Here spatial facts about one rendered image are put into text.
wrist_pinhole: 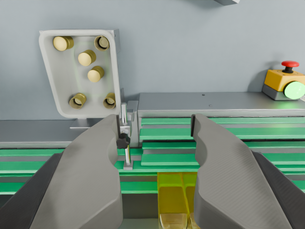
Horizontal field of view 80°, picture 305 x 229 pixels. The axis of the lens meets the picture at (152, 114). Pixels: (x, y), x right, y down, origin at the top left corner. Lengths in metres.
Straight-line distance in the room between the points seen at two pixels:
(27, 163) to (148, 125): 0.31
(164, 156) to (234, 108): 0.22
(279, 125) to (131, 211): 0.46
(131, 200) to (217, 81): 0.45
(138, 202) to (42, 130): 0.37
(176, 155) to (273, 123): 0.24
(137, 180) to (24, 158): 0.30
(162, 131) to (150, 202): 0.29
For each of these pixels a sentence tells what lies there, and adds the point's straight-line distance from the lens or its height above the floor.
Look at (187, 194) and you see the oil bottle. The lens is 0.43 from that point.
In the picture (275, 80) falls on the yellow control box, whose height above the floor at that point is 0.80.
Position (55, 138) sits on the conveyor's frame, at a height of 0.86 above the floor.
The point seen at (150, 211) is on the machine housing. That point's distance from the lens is 0.62.
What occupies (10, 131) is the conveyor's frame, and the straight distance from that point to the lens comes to 0.70.
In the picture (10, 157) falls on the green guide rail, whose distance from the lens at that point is 0.62.
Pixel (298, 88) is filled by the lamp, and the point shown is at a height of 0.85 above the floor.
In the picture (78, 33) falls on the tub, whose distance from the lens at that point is 0.48.
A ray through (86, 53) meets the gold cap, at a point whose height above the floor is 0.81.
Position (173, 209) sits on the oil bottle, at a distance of 0.41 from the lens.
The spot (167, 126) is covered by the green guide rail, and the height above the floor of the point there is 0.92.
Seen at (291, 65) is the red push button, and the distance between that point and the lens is 0.61.
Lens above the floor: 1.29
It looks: 62 degrees down
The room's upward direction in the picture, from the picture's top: 180 degrees clockwise
